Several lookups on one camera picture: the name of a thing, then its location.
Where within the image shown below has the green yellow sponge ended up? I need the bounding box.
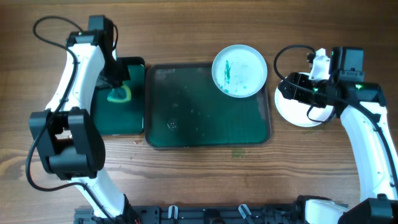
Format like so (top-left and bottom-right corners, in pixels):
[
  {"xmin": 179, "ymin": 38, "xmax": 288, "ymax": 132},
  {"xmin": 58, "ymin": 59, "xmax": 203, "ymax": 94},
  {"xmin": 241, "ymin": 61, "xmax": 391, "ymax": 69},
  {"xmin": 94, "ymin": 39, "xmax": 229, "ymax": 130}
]
[{"xmin": 107, "ymin": 84, "xmax": 131, "ymax": 103}]

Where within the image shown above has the white plate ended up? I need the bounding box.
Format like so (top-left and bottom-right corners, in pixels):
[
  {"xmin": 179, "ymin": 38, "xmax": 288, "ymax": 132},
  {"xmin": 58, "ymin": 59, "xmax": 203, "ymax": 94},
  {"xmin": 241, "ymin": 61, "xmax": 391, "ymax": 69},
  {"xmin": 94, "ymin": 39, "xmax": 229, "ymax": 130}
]
[
  {"xmin": 275, "ymin": 88, "xmax": 335, "ymax": 128},
  {"xmin": 211, "ymin": 45, "xmax": 268, "ymax": 98}
]

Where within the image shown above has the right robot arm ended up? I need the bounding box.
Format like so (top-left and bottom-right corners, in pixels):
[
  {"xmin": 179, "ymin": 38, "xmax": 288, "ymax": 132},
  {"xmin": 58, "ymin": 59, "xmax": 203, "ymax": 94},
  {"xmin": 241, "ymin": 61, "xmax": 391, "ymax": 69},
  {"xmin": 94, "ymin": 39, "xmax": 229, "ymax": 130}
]
[{"xmin": 275, "ymin": 47, "xmax": 397, "ymax": 223}]

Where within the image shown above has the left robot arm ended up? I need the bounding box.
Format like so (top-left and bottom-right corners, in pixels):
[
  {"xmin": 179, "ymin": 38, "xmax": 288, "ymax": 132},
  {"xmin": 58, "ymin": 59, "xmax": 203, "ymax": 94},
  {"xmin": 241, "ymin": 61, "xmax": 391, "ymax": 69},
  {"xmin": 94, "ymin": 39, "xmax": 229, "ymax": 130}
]
[{"xmin": 25, "ymin": 15, "xmax": 138, "ymax": 223}]

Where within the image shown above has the small black water tray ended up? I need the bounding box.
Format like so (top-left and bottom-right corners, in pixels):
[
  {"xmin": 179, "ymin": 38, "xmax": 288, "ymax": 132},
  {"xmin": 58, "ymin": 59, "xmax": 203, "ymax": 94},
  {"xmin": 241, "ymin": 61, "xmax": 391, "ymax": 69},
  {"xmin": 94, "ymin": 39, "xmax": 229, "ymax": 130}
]
[{"xmin": 91, "ymin": 57, "xmax": 146, "ymax": 136}]

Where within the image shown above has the large dark serving tray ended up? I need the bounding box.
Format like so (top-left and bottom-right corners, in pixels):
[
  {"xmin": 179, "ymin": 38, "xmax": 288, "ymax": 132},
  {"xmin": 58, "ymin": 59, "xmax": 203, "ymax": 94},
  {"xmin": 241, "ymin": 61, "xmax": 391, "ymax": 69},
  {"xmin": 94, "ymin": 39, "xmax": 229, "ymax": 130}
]
[{"xmin": 144, "ymin": 63, "xmax": 271, "ymax": 150}]

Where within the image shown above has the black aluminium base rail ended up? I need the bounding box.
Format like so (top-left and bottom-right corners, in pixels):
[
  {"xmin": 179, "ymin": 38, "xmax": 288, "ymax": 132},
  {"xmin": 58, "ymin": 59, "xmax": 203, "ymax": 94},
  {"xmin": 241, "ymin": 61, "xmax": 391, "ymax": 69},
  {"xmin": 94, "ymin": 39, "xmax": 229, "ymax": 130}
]
[{"xmin": 73, "ymin": 203, "xmax": 349, "ymax": 224}]

